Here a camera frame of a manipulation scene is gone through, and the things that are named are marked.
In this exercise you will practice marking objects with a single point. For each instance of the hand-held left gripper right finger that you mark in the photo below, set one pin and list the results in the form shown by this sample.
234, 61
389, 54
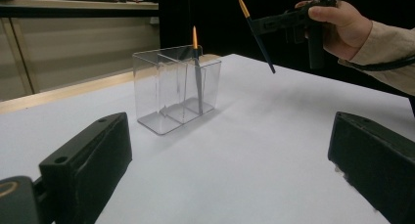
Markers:
381, 165

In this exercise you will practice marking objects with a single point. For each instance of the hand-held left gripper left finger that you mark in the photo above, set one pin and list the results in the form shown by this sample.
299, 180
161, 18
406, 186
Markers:
88, 162

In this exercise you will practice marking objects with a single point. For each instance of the black pen with orange end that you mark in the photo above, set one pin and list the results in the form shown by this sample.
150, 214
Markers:
198, 77
261, 44

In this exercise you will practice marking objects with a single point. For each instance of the clear acrylic organizer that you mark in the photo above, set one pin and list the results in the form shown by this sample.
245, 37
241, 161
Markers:
173, 90

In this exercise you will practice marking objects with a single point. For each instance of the black curtain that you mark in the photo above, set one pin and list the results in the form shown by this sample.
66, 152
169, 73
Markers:
212, 15

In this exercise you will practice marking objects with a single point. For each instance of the beige cabinet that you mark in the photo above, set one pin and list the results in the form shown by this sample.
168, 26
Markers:
65, 44

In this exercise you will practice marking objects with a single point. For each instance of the white table sheet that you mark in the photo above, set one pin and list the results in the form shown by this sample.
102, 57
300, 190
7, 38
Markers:
244, 145

